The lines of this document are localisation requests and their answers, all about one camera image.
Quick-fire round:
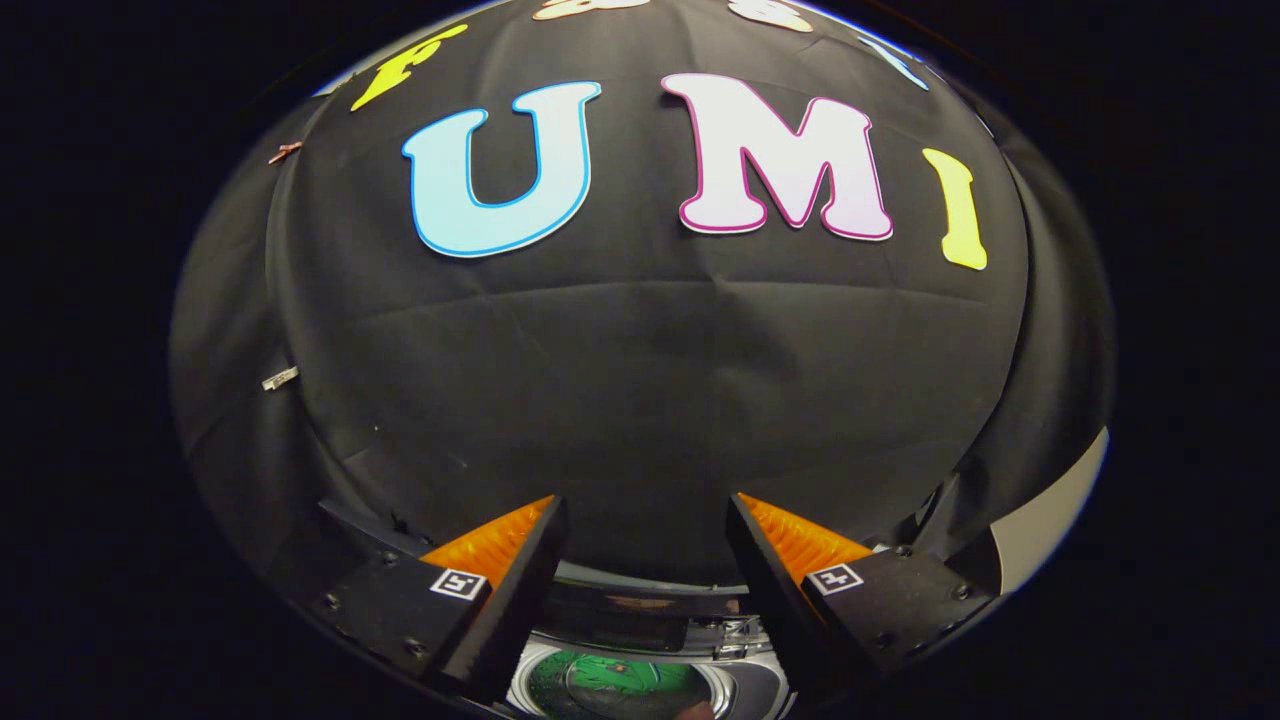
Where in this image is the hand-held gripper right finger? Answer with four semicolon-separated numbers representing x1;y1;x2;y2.
725;492;999;703

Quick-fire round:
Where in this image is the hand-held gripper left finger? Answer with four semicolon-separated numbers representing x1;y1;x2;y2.
295;493;572;707

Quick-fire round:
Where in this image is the green polo shirt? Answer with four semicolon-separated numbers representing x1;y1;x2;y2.
528;650;713;720

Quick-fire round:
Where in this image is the black backdrop cloth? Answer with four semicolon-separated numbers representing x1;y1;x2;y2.
168;0;1116;621

